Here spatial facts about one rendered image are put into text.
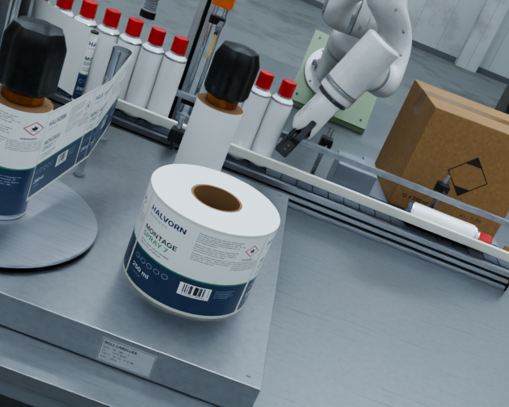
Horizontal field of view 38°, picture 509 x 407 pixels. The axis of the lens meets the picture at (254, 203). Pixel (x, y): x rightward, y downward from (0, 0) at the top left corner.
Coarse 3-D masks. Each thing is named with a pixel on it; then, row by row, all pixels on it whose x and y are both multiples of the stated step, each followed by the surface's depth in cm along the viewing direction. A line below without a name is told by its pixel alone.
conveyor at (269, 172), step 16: (160, 128) 164; (272, 176) 163; (288, 176) 167; (320, 192) 165; (352, 208) 164; (368, 208) 168; (400, 224) 166; (432, 240) 166; (448, 240) 169; (480, 256) 167
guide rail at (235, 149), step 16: (128, 112) 161; (144, 112) 160; (256, 160) 162; (272, 160) 162; (304, 176) 162; (336, 192) 163; (352, 192) 163; (384, 208) 164; (416, 224) 164; (432, 224) 164; (464, 240) 165; (496, 256) 165
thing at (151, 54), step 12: (156, 36) 156; (144, 48) 157; (156, 48) 157; (144, 60) 157; (156, 60) 158; (144, 72) 158; (156, 72) 160; (132, 84) 160; (144, 84) 160; (132, 96) 161; (144, 96) 161
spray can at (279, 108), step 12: (288, 84) 157; (276, 96) 159; (288, 96) 159; (276, 108) 159; (288, 108) 159; (264, 120) 161; (276, 120) 160; (264, 132) 161; (276, 132) 161; (252, 144) 165; (264, 144) 162; (276, 144) 164; (264, 168) 166
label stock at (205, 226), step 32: (160, 192) 103; (192, 192) 106; (224, 192) 111; (256, 192) 115; (160, 224) 101; (192, 224) 99; (224, 224) 101; (256, 224) 105; (128, 256) 108; (160, 256) 102; (192, 256) 101; (224, 256) 101; (256, 256) 104; (160, 288) 104; (192, 288) 103; (224, 288) 104
